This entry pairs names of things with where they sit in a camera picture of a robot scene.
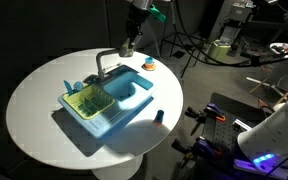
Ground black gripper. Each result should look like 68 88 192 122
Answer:
125 7 149 47

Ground white robot base blue light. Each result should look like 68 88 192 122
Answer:
236 95 288 169

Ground blue toy cup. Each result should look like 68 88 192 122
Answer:
144 56 155 66

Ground orange toy saucer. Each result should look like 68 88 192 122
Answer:
141 62 157 72

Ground grey toy faucet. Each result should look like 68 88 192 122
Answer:
95 48 126 83

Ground blue toy sink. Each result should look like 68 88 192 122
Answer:
56 64 156 140

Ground blue toy plate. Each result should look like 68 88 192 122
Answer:
72 80 85 93

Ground yellow-green dish rack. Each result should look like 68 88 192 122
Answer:
61 83 116 121

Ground blue toy utensil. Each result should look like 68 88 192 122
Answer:
62 79 75 97

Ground green bin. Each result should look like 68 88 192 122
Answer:
204 39 232 65

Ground small blue cup orange base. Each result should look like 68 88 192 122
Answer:
154 108 166 127

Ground grey equipment cabinet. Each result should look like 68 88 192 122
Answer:
213 0 256 52

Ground black clamp orange tip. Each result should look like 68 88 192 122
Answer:
184 103 227 136

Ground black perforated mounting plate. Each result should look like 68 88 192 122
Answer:
199 92 269 162

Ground wooden sticks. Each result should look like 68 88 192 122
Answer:
245 75 286 98

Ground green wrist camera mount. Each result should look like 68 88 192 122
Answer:
148 3 168 24

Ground black metal stand frame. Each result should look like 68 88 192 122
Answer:
159 31 206 79

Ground black clamp blue handle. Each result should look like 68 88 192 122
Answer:
171 135 226 169

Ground white table pedestal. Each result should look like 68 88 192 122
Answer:
91 154 145 180

